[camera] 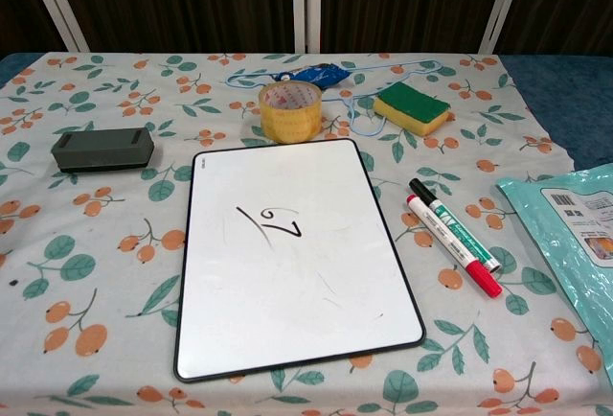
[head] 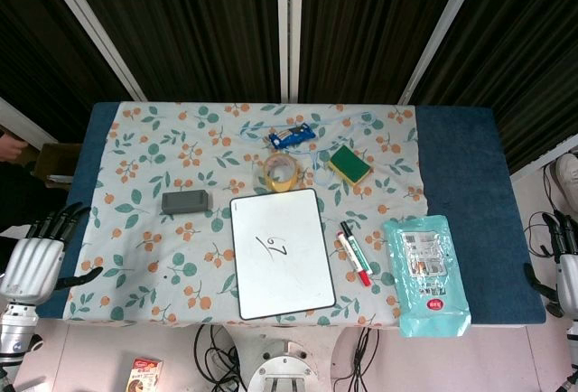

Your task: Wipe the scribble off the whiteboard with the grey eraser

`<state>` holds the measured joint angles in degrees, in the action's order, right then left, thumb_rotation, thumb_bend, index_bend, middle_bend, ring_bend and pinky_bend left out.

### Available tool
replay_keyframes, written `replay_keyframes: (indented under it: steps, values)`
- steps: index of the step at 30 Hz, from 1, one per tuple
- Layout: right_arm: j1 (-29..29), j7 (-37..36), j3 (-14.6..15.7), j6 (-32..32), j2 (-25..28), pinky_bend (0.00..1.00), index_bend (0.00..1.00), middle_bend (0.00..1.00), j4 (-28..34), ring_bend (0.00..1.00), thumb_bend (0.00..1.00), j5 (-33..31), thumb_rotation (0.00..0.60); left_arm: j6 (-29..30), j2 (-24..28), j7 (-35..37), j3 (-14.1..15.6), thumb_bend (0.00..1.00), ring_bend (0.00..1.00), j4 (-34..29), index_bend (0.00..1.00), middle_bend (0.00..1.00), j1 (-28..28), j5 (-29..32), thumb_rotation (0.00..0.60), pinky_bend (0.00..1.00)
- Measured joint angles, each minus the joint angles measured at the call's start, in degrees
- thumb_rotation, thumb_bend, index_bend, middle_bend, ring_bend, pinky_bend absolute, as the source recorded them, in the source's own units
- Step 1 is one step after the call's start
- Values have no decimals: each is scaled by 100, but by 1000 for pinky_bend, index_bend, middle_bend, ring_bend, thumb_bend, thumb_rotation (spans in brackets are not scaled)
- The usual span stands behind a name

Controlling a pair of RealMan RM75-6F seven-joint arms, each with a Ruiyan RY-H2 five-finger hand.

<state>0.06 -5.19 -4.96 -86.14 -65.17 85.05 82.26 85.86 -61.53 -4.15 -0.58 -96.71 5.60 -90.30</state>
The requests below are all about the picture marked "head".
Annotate dark grey whiteboard eraser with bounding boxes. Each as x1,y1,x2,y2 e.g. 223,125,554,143
161,189,213,217

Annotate small black-framed whiteboard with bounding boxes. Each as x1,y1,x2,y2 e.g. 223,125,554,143
228,187,338,322

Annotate white frame post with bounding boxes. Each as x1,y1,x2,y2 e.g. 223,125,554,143
275,0,303,104
396,0,489,106
34,0,146,102

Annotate dark pleated curtain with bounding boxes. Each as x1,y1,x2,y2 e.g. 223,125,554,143
0,0,578,176

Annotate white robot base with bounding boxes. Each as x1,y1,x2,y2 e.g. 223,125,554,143
247,336,320,392

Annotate blue snack packet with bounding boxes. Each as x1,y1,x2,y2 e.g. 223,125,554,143
267,123,316,151

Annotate person's bare hand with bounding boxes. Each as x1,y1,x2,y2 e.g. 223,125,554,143
0,131,29,163

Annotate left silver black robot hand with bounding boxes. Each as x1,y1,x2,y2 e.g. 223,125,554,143
0,202,105,305

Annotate black cable bundle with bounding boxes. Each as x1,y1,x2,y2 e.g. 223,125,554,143
522,163,571,258
193,322,250,392
331,327,377,383

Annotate floral print tablecloth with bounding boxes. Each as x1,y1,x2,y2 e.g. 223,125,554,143
65,101,433,328

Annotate brown cardboard box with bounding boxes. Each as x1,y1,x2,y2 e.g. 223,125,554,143
33,142,85,191

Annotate green yellow sponge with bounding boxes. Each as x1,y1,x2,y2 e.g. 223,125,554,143
326,144,376,186

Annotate red snack box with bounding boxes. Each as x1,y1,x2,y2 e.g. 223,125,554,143
131,356,165,392

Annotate black-capped green label marker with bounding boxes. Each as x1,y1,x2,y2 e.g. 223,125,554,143
339,219,374,276

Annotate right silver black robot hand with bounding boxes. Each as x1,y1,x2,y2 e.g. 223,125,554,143
523,210,578,308

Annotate blue table cover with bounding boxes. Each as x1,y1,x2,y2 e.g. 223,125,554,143
35,101,547,323

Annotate red capped marker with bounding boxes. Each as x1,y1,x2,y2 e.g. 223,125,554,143
337,230,374,287

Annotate teal wet wipes pack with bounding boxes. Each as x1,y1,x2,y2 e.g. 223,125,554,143
382,213,472,339

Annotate yellow clear tape roll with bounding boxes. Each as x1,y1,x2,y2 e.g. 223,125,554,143
263,152,301,193

